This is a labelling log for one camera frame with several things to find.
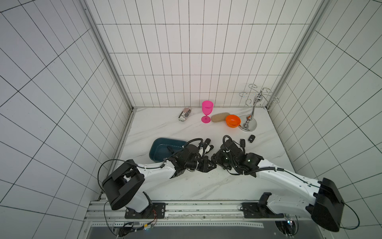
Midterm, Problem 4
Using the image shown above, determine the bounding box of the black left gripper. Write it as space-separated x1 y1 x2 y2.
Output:
185 157 216 173

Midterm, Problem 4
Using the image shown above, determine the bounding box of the black key fob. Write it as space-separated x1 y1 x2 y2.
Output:
248 134 256 143

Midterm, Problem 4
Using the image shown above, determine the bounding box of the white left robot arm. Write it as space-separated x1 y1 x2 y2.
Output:
101 142 209 213

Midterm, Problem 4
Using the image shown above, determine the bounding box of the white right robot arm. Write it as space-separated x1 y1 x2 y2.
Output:
211 139 345 232

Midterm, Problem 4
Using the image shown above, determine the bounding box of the teal storage box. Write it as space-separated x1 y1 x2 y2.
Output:
149 137 186 162

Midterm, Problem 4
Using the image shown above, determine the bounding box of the orange plastic bowl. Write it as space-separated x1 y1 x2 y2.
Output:
225 115 241 128

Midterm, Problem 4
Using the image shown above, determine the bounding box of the chrome glass holder stand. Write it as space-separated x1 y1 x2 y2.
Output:
239 84 280 132

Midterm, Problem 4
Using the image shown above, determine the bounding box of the cork oval block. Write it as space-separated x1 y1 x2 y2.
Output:
211 112 230 122

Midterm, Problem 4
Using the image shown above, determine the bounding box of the pink plastic wine glass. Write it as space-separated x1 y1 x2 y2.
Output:
202 101 214 123

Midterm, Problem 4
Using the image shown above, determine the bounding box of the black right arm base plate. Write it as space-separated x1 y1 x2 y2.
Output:
240 192 284 219

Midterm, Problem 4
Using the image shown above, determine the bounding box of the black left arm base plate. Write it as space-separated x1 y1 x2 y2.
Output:
124 203 166 220

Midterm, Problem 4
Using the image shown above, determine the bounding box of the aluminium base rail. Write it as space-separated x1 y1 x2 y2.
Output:
85 199 324 229

